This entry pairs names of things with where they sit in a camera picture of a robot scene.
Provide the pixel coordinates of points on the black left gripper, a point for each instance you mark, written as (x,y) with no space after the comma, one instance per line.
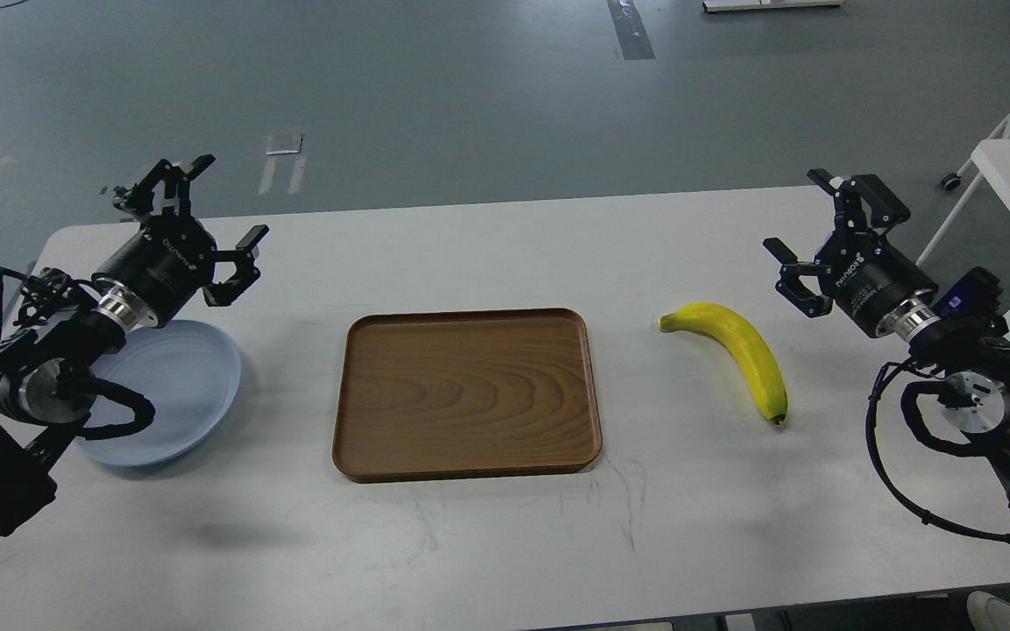
(169,259)

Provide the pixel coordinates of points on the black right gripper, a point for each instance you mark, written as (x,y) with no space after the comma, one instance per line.
(881,291)

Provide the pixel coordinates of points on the light blue plate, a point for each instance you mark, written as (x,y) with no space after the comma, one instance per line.
(190,371)

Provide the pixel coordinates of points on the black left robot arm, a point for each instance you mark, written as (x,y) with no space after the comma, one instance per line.
(54,327)

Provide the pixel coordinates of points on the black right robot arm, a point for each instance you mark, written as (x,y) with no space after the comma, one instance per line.
(957,402)

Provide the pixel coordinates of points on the yellow banana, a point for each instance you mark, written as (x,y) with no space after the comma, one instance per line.
(760,369)

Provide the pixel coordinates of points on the brown wooden tray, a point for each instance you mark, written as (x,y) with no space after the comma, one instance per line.
(454,395)

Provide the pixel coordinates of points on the white shoe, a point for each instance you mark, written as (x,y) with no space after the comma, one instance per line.
(987,612)

